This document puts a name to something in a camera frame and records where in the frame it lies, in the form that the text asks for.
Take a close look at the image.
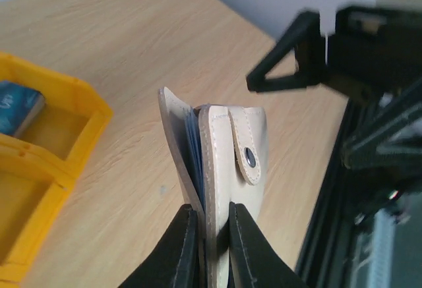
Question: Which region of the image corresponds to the blue card stack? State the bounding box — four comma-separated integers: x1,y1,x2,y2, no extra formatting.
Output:
0,80,45,137

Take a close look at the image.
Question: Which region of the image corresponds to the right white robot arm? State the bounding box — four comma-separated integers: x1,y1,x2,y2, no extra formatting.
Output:
246,5,421,170

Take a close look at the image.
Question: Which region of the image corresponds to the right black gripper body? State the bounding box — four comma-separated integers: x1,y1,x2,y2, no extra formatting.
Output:
324,5,421,100

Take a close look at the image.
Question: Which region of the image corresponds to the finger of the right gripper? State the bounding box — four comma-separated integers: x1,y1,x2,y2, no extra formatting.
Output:
246,10,326,92

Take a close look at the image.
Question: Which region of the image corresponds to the beige leather card holder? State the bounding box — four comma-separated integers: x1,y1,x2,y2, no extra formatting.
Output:
158,87,269,287

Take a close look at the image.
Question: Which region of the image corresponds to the yellow bin with red cards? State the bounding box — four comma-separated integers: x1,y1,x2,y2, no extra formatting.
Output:
1,146,75,287

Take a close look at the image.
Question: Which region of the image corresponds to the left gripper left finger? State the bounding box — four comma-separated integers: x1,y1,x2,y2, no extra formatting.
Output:
119,204,200,288

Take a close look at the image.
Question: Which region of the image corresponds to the yellow bin with blue cards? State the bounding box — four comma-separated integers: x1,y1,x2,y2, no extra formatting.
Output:
1,53,113,179

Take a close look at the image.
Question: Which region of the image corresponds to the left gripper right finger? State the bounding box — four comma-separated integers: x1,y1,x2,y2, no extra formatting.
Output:
229,202,307,287

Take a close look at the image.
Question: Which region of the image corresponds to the black aluminium frame rail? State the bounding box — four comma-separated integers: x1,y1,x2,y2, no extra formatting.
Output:
295,102,361,287

